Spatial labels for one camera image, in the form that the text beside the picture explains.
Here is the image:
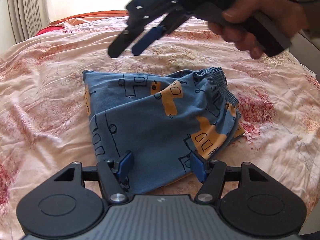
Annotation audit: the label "blue patterned kids pants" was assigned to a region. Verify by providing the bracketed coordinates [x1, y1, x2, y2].
[82, 67, 244, 196]

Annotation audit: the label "person's right hand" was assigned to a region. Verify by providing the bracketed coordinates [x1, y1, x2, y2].
[208, 0, 309, 60]

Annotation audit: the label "red pillow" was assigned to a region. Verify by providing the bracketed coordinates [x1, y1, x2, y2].
[36, 26, 64, 36]

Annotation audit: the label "pink floral bed quilt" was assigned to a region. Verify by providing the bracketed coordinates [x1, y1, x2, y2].
[1, 17, 319, 239]

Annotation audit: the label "upholstered brown headboard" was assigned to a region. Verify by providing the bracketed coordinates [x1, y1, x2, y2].
[290, 31, 319, 82]

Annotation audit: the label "beige window curtain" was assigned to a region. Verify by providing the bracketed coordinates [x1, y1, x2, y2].
[7, 0, 49, 43]

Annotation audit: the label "orange bed sheet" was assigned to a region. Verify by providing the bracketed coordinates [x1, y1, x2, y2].
[48, 10, 128, 28]

